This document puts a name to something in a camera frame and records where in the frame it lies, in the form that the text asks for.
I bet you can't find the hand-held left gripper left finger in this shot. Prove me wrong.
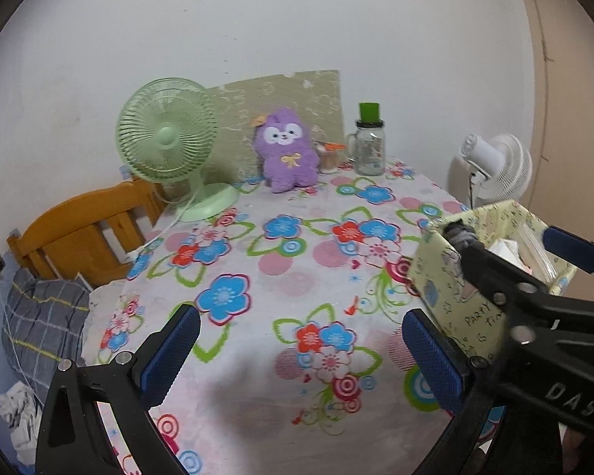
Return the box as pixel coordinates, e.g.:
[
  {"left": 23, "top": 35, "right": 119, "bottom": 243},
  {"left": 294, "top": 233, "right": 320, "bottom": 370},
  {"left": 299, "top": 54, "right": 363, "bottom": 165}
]
[{"left": 36, "top": 304, "right": 202, "bottom": 475}]

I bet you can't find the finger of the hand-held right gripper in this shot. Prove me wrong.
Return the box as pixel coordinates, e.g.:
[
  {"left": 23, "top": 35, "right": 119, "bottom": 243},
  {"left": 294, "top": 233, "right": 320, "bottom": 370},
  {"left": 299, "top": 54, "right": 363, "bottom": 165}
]
[
  {"left": 459, "top": 241, "right": 565, "bottom": 354},
  {"left": 543, "top": 225, "right": 594, "bottom": 304}
]

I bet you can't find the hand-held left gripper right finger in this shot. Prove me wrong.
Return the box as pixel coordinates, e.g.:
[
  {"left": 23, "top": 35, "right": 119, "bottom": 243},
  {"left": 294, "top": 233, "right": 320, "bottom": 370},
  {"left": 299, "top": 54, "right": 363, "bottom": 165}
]
[{"left": 401, "top": 308, "right": 564, "bottom": 475}]

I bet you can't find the white tissue pack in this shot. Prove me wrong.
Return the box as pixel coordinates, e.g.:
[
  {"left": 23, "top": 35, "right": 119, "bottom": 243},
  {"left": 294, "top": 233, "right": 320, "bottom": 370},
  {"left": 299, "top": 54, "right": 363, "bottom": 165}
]
[{"left": 485, "top": 239, "right": 533, "bottom": 270}]

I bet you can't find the clear plastic bag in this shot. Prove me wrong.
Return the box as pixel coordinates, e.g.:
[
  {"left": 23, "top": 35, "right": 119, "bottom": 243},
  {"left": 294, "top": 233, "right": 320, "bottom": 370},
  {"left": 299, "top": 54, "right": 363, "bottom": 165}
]
[{"left": 517, "top": 222, "right": 562, "bottom": 283}]

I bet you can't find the yellow patterned storage box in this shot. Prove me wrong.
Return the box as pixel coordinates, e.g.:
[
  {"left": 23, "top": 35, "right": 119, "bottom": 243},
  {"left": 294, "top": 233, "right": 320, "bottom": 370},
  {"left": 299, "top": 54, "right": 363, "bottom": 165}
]
[{"left": 407, "top": 199, "right": 579, "bottom": 362}]

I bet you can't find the grey drawstring pouch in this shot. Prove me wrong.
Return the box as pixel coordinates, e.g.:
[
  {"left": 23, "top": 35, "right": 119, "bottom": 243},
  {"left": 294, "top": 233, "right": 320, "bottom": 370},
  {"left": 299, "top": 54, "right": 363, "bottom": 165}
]
[{"left": 443, "top": 222, "right": 478, "bottom": 253}]

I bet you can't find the white standing fan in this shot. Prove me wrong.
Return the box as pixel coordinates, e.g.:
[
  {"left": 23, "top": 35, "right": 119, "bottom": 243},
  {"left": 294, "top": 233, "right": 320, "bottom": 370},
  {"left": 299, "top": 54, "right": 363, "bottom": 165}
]
[{"left": 448, "top": 133, "right": 533, "bottom": 209}]

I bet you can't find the beige door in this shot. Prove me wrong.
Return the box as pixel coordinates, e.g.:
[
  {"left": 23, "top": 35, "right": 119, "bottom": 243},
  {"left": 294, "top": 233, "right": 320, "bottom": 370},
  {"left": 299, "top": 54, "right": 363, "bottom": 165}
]
[{"left": 510, "top": 0, "right": 594, "bottom": 258}]

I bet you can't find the grey plaid pillow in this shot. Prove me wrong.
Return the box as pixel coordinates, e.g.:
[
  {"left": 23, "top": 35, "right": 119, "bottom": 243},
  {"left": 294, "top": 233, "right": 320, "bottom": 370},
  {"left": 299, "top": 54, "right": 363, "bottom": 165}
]
[{"left": 1, "top": 270, "right": 91, "bottom": 387}]

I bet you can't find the floral tablecloth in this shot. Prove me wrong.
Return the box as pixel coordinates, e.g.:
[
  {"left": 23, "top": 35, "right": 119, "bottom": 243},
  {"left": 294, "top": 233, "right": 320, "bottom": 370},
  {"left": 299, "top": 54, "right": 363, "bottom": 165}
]
[{"left": 82, "top": 158, "right": 506, "bottom": 475}]

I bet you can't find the wooden bed headboard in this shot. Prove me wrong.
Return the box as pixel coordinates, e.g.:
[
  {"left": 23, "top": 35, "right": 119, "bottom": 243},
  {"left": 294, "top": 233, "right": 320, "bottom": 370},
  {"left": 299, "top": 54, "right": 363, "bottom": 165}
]
[{"left": 6, "top": 178, "right": 171, "bottom": 288}]

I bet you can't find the crumpled grey white cloth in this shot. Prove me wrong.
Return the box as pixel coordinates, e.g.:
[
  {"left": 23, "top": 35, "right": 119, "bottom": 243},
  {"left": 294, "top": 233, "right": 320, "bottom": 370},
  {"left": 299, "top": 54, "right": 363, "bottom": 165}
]
[{"left": 0, "top": 383, "right": 45, "bottom": 461}]

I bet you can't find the glass jar with green lid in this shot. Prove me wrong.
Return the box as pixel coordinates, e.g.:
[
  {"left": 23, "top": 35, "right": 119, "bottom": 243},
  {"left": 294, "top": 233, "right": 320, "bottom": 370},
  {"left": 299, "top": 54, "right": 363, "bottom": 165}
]
[{"left": 345, "top": 102, "right": 387, "bottom": 176}]

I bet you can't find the cotton swab container orange lid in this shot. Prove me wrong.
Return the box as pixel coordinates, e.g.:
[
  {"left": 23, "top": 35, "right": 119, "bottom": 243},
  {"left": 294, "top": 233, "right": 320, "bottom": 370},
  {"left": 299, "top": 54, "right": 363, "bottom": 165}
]
[{"left": 314, "top": 141, "right": 346, "bottom": 175}]

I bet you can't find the green desk fan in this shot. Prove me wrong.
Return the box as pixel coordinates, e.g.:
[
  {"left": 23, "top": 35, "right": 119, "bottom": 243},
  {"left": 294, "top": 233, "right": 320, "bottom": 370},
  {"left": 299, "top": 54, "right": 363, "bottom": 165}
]
[{"left": 116, "top": 78, "right": 239, "bottom": 222}]

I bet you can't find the purple plush toy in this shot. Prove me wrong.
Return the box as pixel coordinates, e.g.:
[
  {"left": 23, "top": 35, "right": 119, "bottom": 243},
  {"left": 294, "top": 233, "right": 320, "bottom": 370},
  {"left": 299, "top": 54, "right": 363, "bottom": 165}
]
[{"left": 253, "top": 106, "right": 320, "bottom": 194}]

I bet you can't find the green patterned board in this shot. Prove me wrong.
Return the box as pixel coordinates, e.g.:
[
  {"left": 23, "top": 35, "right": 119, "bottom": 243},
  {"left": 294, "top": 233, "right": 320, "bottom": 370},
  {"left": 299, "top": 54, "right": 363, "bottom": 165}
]
[{"left": 205, "top": 69, "right": 341, "bottom": 184}]

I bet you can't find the white fan power cord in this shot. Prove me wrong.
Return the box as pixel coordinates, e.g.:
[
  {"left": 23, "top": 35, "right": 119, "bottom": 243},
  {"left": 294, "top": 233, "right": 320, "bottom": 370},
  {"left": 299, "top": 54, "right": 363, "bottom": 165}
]
[{"left": 129, "top": 193, "right": 199, "bottom": 260}]

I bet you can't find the white charging cable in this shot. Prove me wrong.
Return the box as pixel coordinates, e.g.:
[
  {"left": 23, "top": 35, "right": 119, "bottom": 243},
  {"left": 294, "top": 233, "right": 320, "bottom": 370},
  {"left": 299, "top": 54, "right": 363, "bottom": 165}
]
[{"left": 0, "top": 282, "right": 30, "bottom": 387}]

